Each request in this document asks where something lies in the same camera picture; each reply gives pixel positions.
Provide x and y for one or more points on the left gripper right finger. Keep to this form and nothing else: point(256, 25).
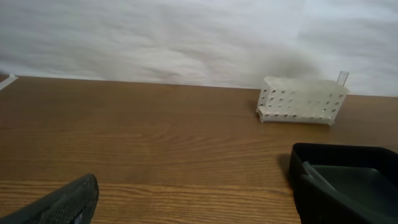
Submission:
point(329, 208)

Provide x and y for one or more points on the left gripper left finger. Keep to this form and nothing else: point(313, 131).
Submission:
point(62, 205)

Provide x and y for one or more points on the clear test tube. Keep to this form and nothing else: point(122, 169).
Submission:
point(318, 176)
point(342, 77)

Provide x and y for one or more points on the black tray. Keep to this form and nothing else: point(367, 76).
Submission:
point(348, 154)

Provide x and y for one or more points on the white test tube rack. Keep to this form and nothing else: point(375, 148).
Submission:
point(298, 99)

